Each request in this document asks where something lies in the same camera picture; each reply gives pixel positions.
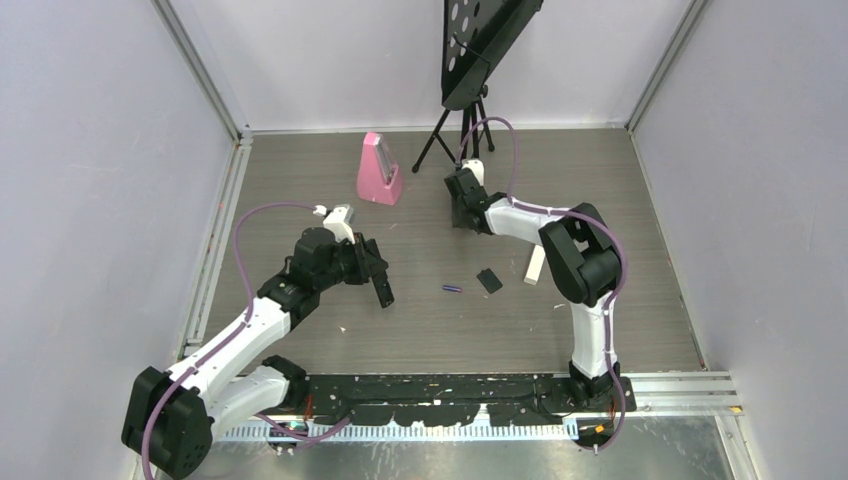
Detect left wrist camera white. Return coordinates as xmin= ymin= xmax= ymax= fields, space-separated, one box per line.
xmin=313 ymin=204 xmax=356 ymax=243

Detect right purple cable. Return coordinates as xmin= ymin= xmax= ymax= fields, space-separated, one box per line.
xmin=457 ymin=116 xmax=629 ymax=453

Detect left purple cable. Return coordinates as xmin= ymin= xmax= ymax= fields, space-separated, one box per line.
xmin=140 ymin=202 xmax=329 ymax=480

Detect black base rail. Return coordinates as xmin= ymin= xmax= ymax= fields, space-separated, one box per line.
xmin=291 ymin=372 xmax=598 ymax=429

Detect purple cable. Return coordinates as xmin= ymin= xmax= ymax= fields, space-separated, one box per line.
xmin=457 ymin=116 xmax=629 ymax=453
xmin=140 ymin=202 xmax=329 ymax=480

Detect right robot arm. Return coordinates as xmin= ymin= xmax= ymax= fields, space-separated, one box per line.
xmin=444 ymin=168 xmax=626 ymax=411

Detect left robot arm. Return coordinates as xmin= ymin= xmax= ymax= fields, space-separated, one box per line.
xmin=121 ymin=227 xmax=394 ymax=479

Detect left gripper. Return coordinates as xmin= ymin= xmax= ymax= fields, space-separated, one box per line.
xmin=315 ymin=233 xmax=386 ymax=291

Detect black music stand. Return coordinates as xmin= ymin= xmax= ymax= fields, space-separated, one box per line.
xmin=412 ymin=0 xmax=543 ymax=173

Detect white remote control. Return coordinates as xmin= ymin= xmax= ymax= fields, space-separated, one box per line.
xmin=523 ymin=245 xmax=546 ymax=285

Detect pink metronome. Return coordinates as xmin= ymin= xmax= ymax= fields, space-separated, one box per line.
xmin=356 ymin=132 xmax=404 ymax=206

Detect black remote battery cover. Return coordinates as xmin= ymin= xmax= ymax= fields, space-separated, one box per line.
xmin=476 ymin=268 xmax=503 ymax=294

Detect black remote control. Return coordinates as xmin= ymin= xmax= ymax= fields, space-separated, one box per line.
xmin=372 ymin=270 xmax=395 ymax=309

